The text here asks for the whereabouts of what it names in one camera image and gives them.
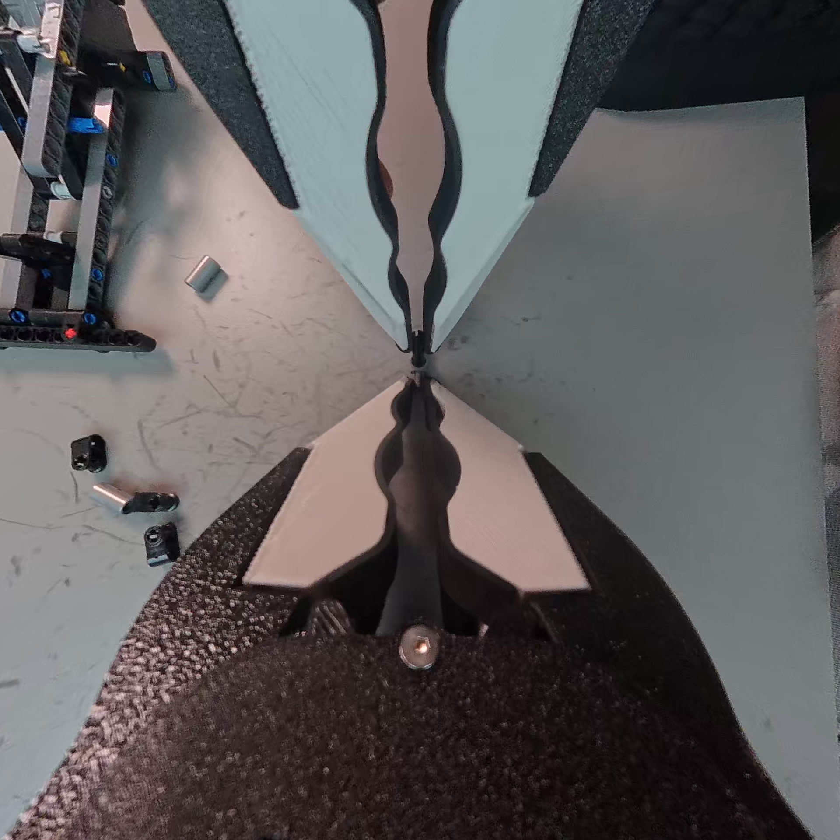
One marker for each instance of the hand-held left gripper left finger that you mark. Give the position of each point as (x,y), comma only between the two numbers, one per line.
(315,525)

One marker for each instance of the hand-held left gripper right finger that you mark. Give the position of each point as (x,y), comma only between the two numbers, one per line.
(518,525)

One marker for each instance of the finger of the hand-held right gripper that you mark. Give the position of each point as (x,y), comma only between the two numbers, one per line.
(505,131)
(315,131)

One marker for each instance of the grey black toy chassis model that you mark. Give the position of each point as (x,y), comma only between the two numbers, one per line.
(131,341)

